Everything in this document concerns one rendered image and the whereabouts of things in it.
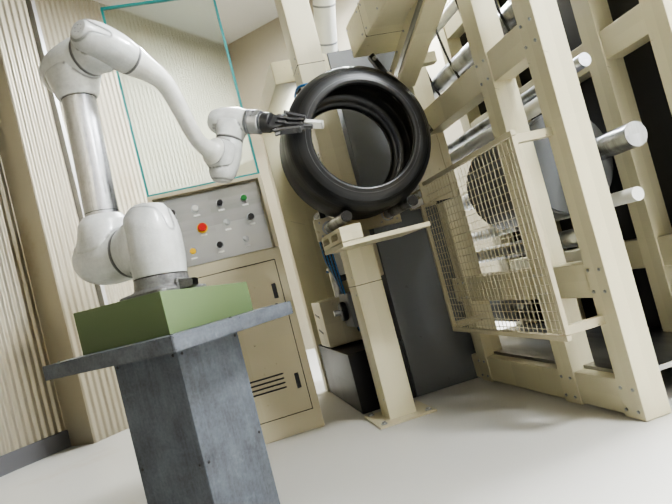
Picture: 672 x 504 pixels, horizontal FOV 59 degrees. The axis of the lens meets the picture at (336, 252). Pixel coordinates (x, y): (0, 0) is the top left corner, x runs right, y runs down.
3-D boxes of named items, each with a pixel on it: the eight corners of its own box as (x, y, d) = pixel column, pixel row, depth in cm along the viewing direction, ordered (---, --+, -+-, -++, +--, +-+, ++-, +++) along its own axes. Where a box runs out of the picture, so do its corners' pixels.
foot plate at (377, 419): (364, 418, 278) (363, 414, 278) (416, 401, 284) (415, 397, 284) (380, 429, 252) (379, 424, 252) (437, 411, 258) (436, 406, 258)
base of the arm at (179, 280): (172, 290, 155) (168, 270, 155) (117, 304, 166) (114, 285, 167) (219, 285, 171) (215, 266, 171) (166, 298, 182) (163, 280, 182)
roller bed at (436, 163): (409, 211, 285) (394, 152, 286) (437, 204, 289) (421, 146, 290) (424, 203, 266) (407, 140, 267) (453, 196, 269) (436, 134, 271)
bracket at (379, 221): (317, 242, 261) (312, 221, 262) (400, 222, 270) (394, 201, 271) (319, 241, 258) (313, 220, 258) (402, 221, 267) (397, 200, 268)
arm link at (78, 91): (114, 281, 168) (67, 294, 179) (157, 275, 182) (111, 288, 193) (62, 24, 172) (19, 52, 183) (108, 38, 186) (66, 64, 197)
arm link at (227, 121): (255, 114, 225) (249, 147, 223) (219, 113, 230) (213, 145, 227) (244, 102, 215) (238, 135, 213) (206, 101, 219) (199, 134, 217)
